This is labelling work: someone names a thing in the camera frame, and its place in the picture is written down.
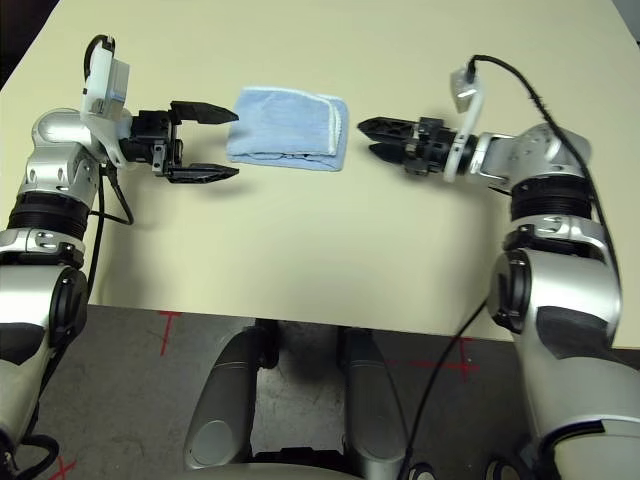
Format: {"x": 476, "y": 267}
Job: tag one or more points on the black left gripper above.
{"x": 152, "y": 137}

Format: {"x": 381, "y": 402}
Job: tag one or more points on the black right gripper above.
{"x": 430, "y": 145}

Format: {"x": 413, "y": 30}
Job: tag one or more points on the light blue towel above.
{"x": 287, "y": 130}

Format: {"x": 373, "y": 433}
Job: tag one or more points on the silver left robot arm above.
{"x": 45, "y": 240}

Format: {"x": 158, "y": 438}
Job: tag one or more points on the black left robot foot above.
{"x": 270, "y": 345}

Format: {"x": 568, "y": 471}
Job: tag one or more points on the grey robot torso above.
{"x": 270, "y": 472}

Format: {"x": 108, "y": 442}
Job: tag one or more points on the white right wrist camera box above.
{"x": 467, "y": 100}

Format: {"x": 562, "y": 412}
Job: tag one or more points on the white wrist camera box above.
{"x": 102, "y": 85}
{"x": 467, "y": 100}

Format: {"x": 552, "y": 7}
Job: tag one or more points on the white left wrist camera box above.
{"x": 102, "y": 85}

